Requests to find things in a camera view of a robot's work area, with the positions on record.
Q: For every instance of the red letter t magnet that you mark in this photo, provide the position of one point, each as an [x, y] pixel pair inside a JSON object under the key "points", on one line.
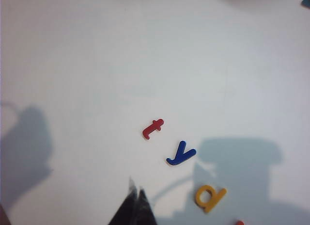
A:
{"points": [[151, 130]]}

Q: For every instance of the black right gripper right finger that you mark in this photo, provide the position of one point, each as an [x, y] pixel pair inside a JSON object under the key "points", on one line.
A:
{"points": [[145, 213]]}

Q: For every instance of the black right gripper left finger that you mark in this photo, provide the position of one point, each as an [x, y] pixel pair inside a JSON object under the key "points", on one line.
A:
{"points": [[126, 210]]}

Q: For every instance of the yellow letter a magnet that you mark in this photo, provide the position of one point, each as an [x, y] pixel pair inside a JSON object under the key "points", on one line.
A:
{"points": [[213, 200]]}

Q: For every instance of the blue letter y magnet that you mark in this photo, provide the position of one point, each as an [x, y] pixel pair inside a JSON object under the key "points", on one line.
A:
{"points": [[180, 157]]}

